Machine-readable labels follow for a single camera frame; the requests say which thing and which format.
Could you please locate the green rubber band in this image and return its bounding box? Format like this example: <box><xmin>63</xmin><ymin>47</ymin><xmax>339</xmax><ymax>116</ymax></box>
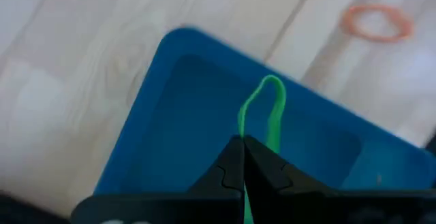
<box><xmin>236</xmin><ymin>74</ymin><xmax>287</xmax><ymax>224</ymax></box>

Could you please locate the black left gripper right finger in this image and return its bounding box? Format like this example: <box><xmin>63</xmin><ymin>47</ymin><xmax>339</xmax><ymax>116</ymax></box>
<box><xmin>243</xmin><ymin>135</ymin><xmax>337</xmax><ymax>197</ymax></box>

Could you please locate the blue plastic bin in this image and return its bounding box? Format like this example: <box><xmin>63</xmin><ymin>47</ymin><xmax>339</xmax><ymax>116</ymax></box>
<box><xmin>93</xmin><ymin>26</ymin><xmax>436</xmax><ymax>197</ymax></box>

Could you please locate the orange rubber band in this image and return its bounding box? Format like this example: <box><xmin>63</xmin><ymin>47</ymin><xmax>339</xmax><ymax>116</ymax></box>
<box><xmin>339</xmin><ymin>3</ymin><xmax>415</xmax><ymax>44</ymax></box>

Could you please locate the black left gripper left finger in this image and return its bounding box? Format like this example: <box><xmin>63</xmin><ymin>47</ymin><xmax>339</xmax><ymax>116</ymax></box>
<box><xmin>188</xmin><ymin>135</ymin><xmax>246</xmax><ymax>197</ymax></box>

